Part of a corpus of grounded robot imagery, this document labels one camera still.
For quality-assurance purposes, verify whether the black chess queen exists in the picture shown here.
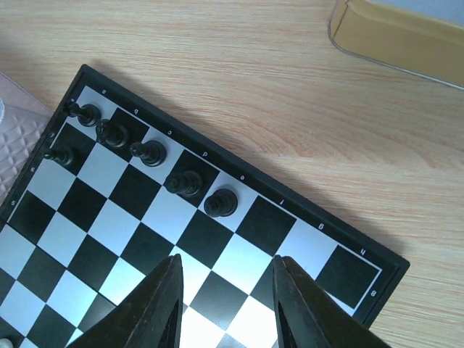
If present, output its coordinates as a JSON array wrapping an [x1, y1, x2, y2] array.
[[165, 170, 203, 197]]

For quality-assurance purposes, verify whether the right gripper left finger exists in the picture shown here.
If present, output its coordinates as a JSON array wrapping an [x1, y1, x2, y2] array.
[[70, 254, 183, 347]]

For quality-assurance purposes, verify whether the black silver chess board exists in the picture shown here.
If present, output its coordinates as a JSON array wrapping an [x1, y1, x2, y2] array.
[[1, 66, 410, 347]]

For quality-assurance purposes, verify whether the black chess pawn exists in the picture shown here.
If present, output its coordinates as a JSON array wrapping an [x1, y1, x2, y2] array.
[[43, 146, 77, 167]]

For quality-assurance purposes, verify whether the black chess bishop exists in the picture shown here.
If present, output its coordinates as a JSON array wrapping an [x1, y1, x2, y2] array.
[[129, 140, 167, 167]]

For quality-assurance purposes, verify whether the white chess piece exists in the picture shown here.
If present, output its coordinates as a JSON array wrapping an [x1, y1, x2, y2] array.
[[0, 338, 14, 348]]

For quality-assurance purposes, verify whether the black chess king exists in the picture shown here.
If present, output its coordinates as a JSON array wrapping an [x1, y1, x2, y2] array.
[[203, 187, 239, 218]]

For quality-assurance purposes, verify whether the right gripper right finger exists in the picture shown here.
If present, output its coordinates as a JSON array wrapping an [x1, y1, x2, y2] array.
[[273, 255, 384, 347]]

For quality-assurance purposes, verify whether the empty gold silver tin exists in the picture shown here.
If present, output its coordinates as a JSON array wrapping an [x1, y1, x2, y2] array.
[[328, 0, 463, 89]]

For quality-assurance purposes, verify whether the black chess piece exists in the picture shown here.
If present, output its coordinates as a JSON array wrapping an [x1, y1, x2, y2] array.
[[64, 102, 102, 127], [95, 119, 129, 149]]

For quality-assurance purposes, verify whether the silver tin with pieces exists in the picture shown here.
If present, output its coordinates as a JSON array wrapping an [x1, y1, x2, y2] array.
[[1, 73, 52, 201]]

